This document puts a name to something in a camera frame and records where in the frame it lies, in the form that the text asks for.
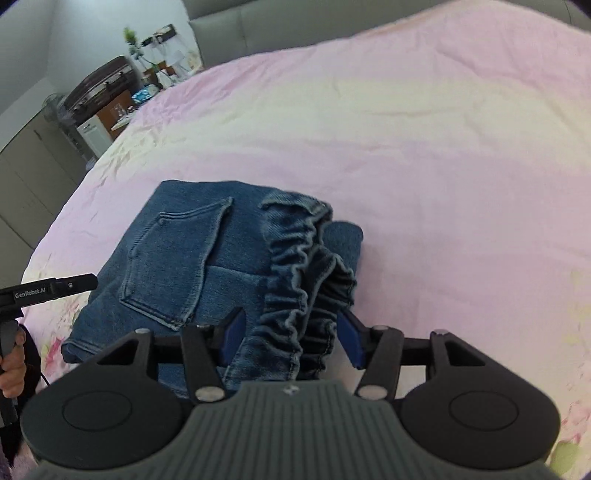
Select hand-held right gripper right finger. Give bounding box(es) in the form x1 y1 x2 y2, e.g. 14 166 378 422
336 308 491 401

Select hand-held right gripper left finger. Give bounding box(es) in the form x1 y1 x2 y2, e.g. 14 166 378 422
95 306 249 403

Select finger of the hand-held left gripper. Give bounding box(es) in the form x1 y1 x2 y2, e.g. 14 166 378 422
54 273 99 297

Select blue denim pants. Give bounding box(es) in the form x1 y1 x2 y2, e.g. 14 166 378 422
61 180 365 400

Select person's left hand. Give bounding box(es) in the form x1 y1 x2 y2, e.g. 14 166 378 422
0 329 27 398

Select grey cabinet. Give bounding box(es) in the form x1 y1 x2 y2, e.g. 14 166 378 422
0 115 90 278

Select white appliance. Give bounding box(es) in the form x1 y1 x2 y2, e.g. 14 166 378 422
75 114 114 158

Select standing fan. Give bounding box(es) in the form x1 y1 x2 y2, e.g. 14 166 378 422
43 92 77 139

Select pink bed sheet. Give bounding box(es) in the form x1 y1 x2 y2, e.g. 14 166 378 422
21 0 591 480

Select dark wooden dresser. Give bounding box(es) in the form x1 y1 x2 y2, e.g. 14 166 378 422
65 55 141 139

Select green plant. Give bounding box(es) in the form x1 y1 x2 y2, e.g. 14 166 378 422
122 27 145 61

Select grey padded headboard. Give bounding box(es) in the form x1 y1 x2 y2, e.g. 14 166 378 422
188 0 462 71

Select black cable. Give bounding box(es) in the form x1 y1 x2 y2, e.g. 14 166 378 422
25 362 52 387

